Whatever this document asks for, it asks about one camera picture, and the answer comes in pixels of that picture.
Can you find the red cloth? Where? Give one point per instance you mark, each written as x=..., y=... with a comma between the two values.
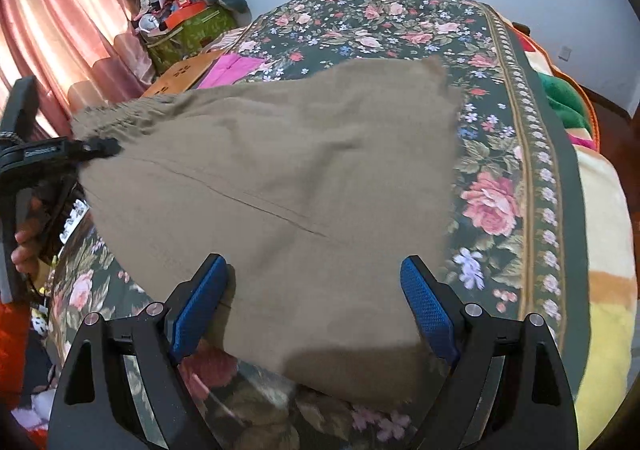
x=20, y=355

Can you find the magenta cloth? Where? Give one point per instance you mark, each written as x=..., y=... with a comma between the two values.
x=232, y=69

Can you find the colourful fleece blanket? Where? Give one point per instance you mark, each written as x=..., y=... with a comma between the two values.
x=605, y=230

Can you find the striped cloth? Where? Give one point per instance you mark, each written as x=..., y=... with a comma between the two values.
x=234, y=37

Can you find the olive brown pants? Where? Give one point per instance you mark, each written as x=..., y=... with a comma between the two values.
x=280, y=169

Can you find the pink curtain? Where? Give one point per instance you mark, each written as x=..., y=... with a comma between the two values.
x=65, y=14

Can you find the dark floral blanket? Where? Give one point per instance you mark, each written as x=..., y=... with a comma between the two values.
x=500, y=169

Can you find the white wall socket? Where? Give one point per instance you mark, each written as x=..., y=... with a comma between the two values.
x=565, y=53

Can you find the green patterned bag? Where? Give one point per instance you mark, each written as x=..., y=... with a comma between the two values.
x=200, y=29

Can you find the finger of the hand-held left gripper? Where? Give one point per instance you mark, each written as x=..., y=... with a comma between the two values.
x=97, y=148

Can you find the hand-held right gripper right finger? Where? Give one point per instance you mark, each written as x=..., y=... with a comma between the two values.
x=430, y=310

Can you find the wooden lap desk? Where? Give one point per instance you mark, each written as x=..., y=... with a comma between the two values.
x=185, y=74

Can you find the orange box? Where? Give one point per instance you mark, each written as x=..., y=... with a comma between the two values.
x=185, y=9

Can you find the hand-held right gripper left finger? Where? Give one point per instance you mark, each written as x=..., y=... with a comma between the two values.
x=200, y=310

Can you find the person's left hand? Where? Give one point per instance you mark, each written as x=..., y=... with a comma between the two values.
x=30, y=242

